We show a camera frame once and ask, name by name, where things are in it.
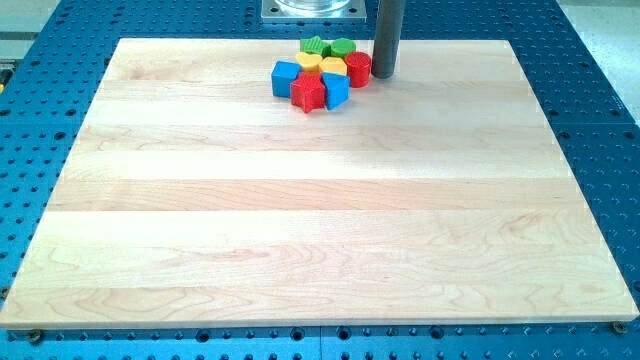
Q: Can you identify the right board stop screw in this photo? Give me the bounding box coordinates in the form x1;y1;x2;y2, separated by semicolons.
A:
611;321;627;335

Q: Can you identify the blue cube block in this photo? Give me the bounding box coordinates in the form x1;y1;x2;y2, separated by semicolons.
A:
271;61;301;98

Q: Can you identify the yellow heart block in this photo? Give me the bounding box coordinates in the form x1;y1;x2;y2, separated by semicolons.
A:
295;52;323;74

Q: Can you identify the red star block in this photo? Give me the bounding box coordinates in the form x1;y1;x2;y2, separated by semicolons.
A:
290;72;326;113

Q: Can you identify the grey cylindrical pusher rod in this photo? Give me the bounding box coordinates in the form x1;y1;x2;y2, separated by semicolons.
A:
371;0;406;79

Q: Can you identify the yellow pentagon block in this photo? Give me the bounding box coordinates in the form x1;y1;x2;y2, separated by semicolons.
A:
318;56;348;76

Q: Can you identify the green star block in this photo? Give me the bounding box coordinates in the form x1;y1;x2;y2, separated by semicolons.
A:
300;36;331;57

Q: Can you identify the board stop screw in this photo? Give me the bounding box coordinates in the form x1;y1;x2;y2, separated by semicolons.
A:
26;329;43;344
611;321;627;335

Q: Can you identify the blue pentagon block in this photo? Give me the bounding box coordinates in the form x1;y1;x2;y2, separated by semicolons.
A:
321;72;350;110

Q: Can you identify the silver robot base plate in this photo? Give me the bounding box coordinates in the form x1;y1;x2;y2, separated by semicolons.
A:
259;0;367;23

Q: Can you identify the red cylinder block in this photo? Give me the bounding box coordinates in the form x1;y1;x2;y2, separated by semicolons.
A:
344;51;372;88

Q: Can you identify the left board stop screw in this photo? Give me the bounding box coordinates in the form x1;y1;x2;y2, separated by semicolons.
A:
26;329;43;344

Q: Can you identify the light wooden board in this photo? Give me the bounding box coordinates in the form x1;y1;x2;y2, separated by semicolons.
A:
1;38;638;330

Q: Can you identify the green cylinder block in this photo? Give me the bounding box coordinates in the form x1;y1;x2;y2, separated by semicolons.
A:
330;38;357;59

